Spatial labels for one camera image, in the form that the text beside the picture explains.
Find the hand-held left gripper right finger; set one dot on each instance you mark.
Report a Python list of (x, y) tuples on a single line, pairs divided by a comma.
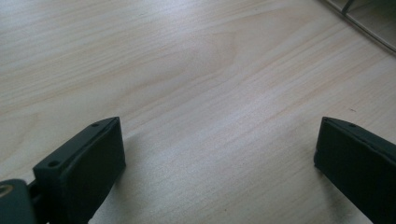
[(358, 168)]

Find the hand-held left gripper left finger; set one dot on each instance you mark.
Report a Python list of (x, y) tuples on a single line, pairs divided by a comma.
[(84, 168)]

